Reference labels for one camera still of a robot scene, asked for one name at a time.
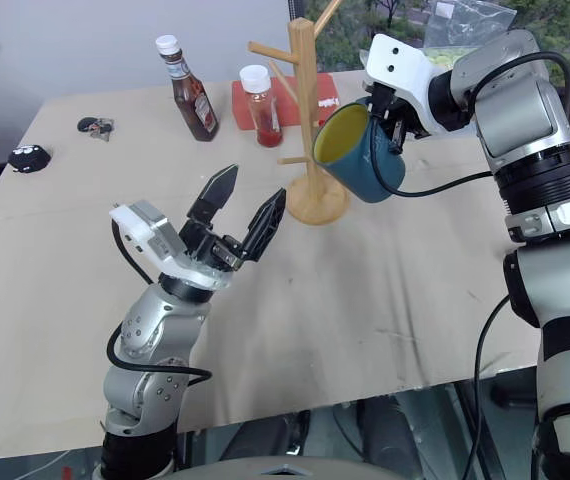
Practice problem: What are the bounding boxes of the black key bunch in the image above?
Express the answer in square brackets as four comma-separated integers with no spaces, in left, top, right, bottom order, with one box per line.
[76,115,117,144]

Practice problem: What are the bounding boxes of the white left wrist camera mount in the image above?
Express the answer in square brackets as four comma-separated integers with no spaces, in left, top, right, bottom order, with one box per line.
[109,199,237,292]

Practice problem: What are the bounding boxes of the black pouch with white print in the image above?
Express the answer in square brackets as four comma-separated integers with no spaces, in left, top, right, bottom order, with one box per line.
[7,144,53,175]

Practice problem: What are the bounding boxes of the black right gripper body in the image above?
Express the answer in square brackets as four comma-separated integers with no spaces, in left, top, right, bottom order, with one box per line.
[370,82,431,142]

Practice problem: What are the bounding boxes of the clear plastic bag green contents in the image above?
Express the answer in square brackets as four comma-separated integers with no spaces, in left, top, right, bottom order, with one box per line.
[420,0,518,71]

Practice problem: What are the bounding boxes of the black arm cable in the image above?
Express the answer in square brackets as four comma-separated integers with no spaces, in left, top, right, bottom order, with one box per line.
[367,51,570,197]
[110,218,159,287]
[105,319,214,387]
[461,293,513,480]

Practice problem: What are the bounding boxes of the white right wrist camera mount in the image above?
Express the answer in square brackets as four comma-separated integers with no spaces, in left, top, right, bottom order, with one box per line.
[364,33,440,137]

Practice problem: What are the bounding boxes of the grey robot torso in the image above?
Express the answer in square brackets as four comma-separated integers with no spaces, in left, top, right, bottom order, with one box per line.
[173,452,382,480]

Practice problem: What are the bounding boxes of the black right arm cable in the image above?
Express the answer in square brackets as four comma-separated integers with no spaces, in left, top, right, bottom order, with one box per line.
[367,51,570,197]
[461,293,513,480]

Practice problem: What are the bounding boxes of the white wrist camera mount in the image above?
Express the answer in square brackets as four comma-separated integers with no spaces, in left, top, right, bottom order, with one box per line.
[109,199,237,292]
[364,33,440,137]

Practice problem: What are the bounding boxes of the red flat box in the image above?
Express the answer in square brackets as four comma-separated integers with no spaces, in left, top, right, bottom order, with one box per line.
[230,73,342,133]

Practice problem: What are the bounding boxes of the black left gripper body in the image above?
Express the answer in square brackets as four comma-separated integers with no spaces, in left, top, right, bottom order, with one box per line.
[178,215,246,273]

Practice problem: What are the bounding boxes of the teal mug with yellow inside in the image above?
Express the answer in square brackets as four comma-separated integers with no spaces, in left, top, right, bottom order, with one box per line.
[312,97,407,205]

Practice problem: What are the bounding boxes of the wooden mug tree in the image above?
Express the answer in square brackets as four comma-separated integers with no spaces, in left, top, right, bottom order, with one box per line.
[247,0,352,227]

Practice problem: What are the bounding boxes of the ketchup bottle with white cap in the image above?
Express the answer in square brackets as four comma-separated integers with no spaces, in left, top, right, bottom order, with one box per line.
[154,33,221,144]

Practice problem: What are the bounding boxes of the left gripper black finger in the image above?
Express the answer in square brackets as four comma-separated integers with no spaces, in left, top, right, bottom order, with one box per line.
[239,187,288,264]
[186,163,240,227]

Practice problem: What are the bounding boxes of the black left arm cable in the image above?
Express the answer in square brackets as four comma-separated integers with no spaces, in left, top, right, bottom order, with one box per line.
[105,319,214,387]
[110,218,159,287]

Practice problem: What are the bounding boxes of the clear jar with red sauce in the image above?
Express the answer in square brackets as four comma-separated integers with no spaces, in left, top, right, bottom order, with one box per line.
[238,64,285,149]

